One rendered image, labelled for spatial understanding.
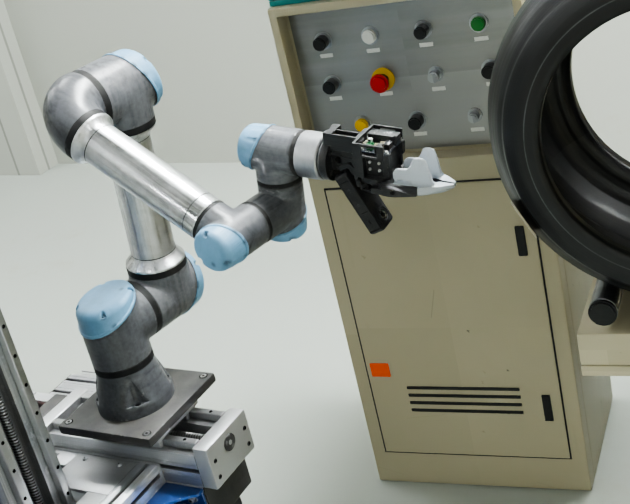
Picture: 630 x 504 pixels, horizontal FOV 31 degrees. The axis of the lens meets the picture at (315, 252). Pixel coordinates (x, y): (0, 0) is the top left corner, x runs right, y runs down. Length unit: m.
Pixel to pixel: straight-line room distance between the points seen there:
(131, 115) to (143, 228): 0.23
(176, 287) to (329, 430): 1.20
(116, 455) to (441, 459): 0.98
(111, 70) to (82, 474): 0.77
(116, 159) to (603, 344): 0.83
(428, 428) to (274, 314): 1.21
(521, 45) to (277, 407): 2.00
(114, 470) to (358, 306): 0.81
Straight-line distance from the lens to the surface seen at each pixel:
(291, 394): 3.51
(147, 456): 2.23
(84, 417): 2.26
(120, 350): 2.14
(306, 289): 4.09
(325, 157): 1.77
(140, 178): 1.86
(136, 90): 2.04
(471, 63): 2.47
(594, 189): 2.01
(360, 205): 1.79
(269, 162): 1.82
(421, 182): 1.72
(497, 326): 2.68
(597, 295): 1.84
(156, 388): 2.19
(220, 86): 5.34
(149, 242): 2.16
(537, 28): 1.66
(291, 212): 1.86
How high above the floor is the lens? 1.82
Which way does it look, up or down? 25 degrees down
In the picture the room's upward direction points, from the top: 14 degrees counter-clockwise
